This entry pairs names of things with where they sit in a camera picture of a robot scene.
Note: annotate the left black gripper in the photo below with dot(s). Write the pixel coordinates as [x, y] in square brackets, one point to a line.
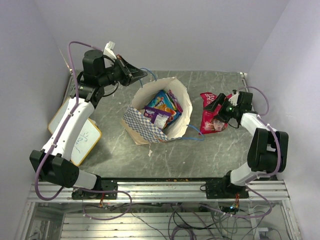
[129, 71]

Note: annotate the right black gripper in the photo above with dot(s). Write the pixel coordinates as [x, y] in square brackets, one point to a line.
[220, 100]

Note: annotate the red chips bag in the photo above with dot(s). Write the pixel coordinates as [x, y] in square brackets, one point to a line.
[210, 123]

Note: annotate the purple snack packet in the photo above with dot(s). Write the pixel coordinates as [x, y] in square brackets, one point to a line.
[156, 116]

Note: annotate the blue checkered paper bag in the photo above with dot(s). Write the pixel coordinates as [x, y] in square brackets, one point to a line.
[142, 131]

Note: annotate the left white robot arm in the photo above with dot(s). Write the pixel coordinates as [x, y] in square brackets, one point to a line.
[53, 162]

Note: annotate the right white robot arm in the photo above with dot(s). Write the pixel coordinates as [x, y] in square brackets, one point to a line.
[267, 154]

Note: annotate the blue snack bag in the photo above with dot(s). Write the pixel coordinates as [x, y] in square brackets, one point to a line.
[162, 101]

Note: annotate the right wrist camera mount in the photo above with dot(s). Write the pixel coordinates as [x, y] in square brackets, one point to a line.
[233, 97]

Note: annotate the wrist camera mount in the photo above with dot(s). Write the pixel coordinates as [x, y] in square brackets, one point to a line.
[108, 50]
[233, 97]

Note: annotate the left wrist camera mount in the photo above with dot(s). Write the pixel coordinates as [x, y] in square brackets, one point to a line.
[108, 50]

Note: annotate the small whiteboard yellow frame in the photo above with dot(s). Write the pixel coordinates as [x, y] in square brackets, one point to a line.
[86, 140]

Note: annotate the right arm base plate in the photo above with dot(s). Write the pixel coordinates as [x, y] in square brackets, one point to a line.
[223, 189]

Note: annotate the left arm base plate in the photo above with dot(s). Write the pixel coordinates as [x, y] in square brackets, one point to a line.
[106, 189]

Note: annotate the aluminium frame rail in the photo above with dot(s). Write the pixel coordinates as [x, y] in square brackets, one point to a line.
[164, 192]

